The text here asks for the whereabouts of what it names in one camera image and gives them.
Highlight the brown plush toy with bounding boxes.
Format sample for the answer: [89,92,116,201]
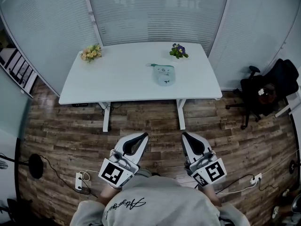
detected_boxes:
[258,85,276,104]

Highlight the white power strip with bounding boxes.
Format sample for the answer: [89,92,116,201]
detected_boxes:
[75,172,84,190]
[249,172,263,184]

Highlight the light blue zip pouch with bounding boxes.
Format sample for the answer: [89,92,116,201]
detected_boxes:
[146,63,177,87]

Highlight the person's left forearm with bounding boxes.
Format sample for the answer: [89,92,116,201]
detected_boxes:
[97,184,123,206]

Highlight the white table leg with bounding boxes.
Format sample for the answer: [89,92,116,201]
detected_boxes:
[175,99,187,130]
[98,101,111,133]

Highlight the black office chair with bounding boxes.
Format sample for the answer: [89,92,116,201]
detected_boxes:
[225,58,299,129]

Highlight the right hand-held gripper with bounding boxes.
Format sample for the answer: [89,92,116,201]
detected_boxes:
[181,132,228,187]

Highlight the person's grey sweatshirt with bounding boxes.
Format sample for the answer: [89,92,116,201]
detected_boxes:
[71,173,251,226]

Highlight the person's right forearm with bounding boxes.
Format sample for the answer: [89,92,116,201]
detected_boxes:
[199,184,223,207]

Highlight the white shelf unit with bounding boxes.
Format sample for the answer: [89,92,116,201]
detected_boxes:
[0,47,38,96]

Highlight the person's legs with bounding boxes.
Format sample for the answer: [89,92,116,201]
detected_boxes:
[136,167,158,178]

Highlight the yellow flower bouquet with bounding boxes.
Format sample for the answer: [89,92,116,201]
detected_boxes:
[80,43,102,63]

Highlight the purple flower pot plant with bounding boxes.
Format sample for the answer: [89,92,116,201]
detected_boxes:
[169,43,189,60]

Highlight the black floor fan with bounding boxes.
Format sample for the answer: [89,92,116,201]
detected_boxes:
[0,153,44,179]

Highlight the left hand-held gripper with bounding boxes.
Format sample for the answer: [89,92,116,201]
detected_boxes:
[98,132,150,189]

